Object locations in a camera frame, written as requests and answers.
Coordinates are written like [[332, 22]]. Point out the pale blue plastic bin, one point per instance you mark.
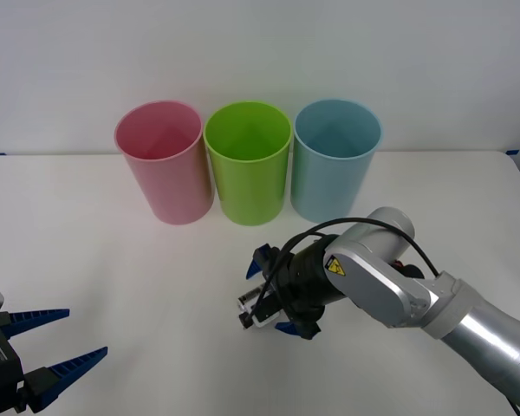
[[325, 186]]

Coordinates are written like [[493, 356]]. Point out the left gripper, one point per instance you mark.
[[0, 377]]

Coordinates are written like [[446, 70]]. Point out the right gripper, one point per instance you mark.
[[281, 281]]

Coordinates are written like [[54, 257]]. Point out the pink plastic bin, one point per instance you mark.
[[173, 190]]

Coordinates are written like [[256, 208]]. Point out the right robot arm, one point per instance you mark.
[[416, 290]]

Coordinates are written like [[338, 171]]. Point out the green plastic bin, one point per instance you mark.
[[251, 190]]

